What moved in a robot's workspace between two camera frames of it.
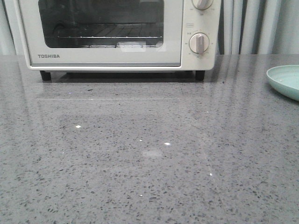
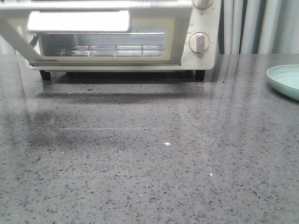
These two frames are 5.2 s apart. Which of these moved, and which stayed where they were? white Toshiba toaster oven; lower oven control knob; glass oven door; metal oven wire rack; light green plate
Moved: metal oven wire rack; glass oven door
Stayed: lower oven control knob; white Toshiba toaster oven; light green plate
